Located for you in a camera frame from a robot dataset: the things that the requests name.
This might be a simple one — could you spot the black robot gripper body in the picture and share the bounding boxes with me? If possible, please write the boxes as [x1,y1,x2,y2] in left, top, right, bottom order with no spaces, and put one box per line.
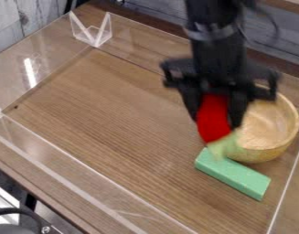
[160,58,279,101]

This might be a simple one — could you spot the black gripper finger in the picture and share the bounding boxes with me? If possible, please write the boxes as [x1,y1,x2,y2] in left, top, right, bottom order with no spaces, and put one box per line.
[229,89,253,128]
[178,84,203,121]

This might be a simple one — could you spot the red plush strawberry toy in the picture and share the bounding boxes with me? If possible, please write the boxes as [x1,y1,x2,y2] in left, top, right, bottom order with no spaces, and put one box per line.
[195,92,241,161]

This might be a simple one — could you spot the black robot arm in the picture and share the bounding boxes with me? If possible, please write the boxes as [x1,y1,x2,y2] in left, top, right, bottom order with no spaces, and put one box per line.
[160,0,281,129]

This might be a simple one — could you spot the light wooden bowl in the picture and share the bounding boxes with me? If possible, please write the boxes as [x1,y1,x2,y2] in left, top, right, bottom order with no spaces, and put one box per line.
[227,92,299,164]

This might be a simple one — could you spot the green rectangular block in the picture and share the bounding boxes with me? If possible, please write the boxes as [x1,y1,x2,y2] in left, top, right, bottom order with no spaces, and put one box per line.
[194,148,271,201]

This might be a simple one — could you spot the clear acrylic tray walls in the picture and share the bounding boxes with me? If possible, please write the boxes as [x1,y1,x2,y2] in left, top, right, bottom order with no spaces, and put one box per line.
[0,16,299,234]

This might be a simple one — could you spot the clear acrylic corner bracket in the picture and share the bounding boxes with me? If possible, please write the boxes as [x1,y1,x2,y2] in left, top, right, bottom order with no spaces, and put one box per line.
[68,12,112,48]

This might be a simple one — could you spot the black metal table frame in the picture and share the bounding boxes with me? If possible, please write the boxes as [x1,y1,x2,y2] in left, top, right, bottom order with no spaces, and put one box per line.
[16,191,76,234]

